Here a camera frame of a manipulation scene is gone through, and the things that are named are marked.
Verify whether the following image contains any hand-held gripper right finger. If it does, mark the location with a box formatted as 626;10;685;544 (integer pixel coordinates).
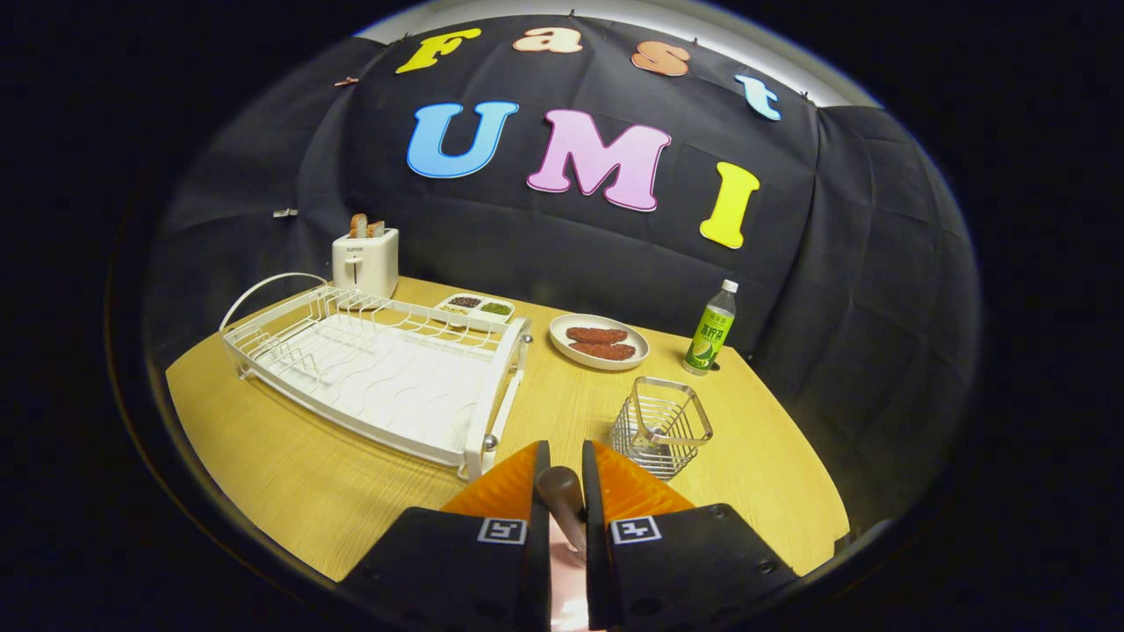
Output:
580;439;800;631

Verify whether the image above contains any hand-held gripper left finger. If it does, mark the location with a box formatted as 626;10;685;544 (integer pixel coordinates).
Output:
338;441;554;629

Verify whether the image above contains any brown handled metal spoon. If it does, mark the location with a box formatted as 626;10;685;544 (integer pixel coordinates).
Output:
536;466;589;563

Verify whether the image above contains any metal wire basket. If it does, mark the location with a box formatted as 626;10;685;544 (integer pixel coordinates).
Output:
611;377;714;482

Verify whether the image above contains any white wire dish rack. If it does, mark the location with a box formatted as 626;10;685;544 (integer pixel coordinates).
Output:
218;272;533;482

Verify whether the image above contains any cream oval sausage dish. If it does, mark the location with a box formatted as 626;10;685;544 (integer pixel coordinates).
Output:
550;313;651;371

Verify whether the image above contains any white divided condiment dish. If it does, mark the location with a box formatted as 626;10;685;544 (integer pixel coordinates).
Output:
435;293;516;333

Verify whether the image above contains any green label drink bottle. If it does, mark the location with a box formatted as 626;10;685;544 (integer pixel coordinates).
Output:
683;279;739;377

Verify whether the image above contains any white toaster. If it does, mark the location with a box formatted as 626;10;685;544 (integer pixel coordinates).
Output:
332;228;400;299

